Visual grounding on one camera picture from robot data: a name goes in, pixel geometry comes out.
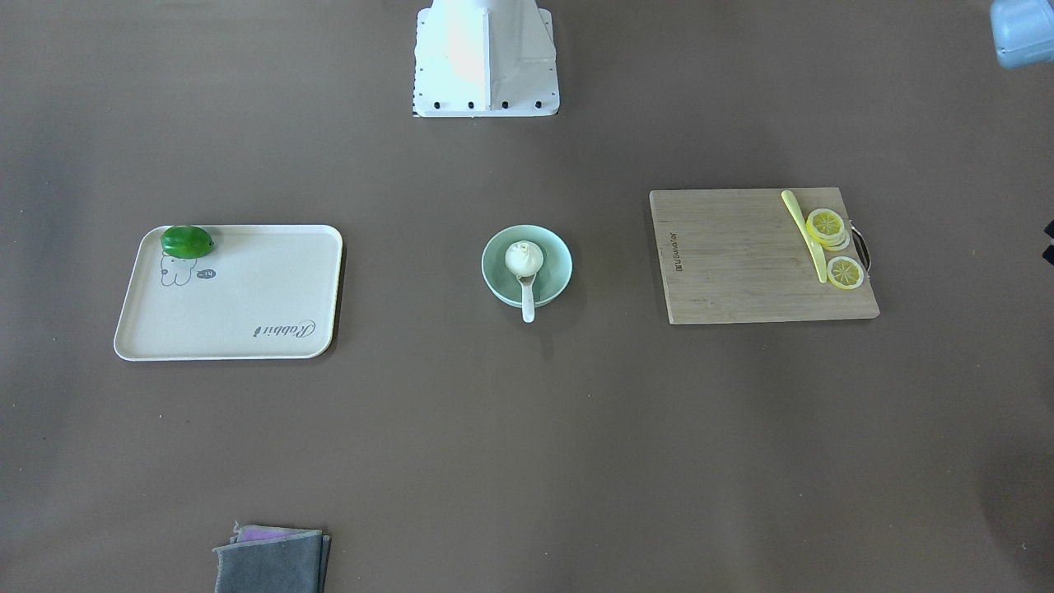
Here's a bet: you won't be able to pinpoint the white Rabbit tray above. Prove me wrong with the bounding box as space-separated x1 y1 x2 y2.
113 224 345 362

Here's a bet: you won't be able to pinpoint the grey purple folded cloth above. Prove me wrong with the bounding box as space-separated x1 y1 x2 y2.
213 522 331 592

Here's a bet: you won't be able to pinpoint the lemon slice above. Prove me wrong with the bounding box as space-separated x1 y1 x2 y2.
827 256 867 290

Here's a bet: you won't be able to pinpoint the metal cutting board handle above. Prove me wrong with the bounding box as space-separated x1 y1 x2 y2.
850 222 872 273

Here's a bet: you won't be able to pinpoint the stacked lemon slices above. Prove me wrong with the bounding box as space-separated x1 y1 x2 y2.
805 207 851 252

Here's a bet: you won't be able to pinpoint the white steamed bun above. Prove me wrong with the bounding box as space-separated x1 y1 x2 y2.
504 240 543 278

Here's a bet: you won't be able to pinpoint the white ceramic spoon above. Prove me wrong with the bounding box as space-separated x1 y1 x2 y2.
518 273 536 324

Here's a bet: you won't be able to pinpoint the black object at edge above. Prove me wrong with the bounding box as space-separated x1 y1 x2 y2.
1042 219 1054 265

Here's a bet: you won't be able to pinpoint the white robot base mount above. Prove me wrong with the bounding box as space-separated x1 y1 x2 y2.
412 1 561 118

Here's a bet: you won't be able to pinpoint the bamboo cutting board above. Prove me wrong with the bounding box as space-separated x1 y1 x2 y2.
649 187 879 325

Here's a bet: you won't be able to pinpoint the yellow plastic knife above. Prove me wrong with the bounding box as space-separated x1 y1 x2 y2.
781 190 828 284

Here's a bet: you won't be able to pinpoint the green bell pepper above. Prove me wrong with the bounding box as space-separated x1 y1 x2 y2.
161 225 215 259

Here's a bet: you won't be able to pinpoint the green ceramic bowl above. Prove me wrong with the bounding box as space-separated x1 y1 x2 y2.
479 224 573 308

